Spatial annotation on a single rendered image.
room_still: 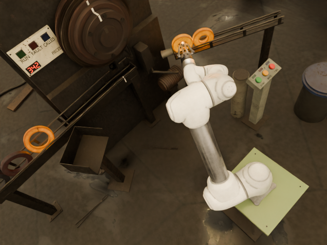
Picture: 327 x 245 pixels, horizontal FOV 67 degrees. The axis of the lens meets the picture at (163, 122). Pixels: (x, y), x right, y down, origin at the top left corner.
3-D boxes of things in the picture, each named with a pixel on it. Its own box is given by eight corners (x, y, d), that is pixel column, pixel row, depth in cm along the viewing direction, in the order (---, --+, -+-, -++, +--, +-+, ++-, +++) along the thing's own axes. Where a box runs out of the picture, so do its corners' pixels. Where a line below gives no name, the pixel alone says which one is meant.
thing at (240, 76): (227, 113, 228) (229, 75, 185) (236, 105, 231) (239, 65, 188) (238, 120, 222) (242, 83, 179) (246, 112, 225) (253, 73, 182)
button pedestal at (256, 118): (239, 123, 221) (244, 77, 169) (255, 105, 227) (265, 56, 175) (254, 133, 213) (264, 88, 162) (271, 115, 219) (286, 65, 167)
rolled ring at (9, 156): (17, 149, 153) (15, 146, 155) (-6, 172, 151) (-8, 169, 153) (39, 158, 169) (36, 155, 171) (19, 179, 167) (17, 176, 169)
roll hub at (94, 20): (95, 65, 152) (72, 27, 128) (129, 38, 158) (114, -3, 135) (100, 69, 149) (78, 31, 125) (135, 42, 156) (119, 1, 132)
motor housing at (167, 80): (167, 113, 242) (154, 77, 197) (182, 99, 247) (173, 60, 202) (176, 120, 235) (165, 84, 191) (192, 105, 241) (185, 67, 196)
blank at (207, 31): (190, 31, 178) (190, 34, 176) (211, 24, 175) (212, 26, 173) (194, 47, 191) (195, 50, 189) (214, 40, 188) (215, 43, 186)
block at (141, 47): (140, 69, 201) (131, 46, 181) (147, 63, 203) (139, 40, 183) (149, 75, 196) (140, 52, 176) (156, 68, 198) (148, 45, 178)
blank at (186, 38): (169, 37, 179) (170, 41, 178) (190, 30, 177) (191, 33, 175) (174, 52, 192) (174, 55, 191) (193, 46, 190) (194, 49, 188)
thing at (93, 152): (105, 195, 211) (58, 163, 151) (114, 166, 224) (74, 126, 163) (127, 199, 206) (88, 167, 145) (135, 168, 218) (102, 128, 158)
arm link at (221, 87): (221, 66, 119) (195, 78, 119) (237, 69, 102) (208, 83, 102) (230, 91, 123) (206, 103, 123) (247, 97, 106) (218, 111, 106)
